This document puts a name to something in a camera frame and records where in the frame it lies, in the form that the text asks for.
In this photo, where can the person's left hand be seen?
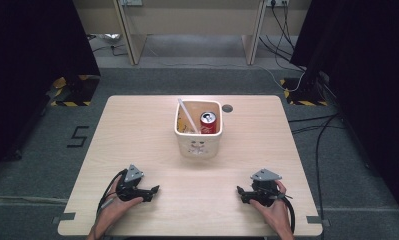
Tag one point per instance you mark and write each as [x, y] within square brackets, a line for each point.
[115, 210]

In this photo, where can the white straw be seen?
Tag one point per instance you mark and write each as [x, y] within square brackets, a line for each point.
[188, 116]

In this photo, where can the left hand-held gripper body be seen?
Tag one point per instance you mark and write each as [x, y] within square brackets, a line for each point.
[128, 188]

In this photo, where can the black curtain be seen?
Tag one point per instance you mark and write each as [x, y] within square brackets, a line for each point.
[370, 66]
[27, 66]

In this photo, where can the white wall socket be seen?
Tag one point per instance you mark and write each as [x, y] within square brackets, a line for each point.
[277, 2]

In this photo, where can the beige wooden desk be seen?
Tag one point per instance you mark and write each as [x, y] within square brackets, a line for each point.
[133, 43]

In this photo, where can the crumpled silver foil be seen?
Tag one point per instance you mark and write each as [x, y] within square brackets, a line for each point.
[110, 37]

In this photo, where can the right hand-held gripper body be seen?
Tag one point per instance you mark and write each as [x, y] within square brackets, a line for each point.
[265, 191]

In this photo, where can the red drink can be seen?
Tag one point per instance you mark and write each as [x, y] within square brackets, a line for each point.
[208, 124]

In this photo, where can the white square plastic bin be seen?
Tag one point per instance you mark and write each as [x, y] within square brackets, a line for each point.
[198, 146]

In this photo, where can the grey tape strip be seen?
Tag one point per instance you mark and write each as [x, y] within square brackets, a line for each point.
[313, 219]
[67, 217]

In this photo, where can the stand base with striped tape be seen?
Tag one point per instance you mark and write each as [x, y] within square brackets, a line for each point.
[307, 96]
[83, 91]

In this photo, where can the person's right hand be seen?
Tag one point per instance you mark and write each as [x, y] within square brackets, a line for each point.
[275, 216]

